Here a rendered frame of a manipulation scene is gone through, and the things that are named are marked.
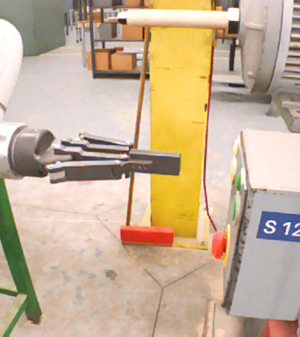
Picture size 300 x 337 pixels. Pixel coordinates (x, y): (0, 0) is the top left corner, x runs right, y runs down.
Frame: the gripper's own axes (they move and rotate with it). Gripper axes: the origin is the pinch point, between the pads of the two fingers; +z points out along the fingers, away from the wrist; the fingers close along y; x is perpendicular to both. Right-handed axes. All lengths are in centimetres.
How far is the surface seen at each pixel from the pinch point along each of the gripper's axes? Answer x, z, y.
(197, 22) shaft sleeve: 17.2, 4.0, -21.0
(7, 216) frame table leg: -46, -59, -38
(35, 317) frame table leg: -101, -59, -36
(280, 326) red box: -46, 29, -9
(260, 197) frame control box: 3.8, 12.6, 12.6
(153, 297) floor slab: -108, -12, -64
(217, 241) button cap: -8.1, 9.5, 5.9
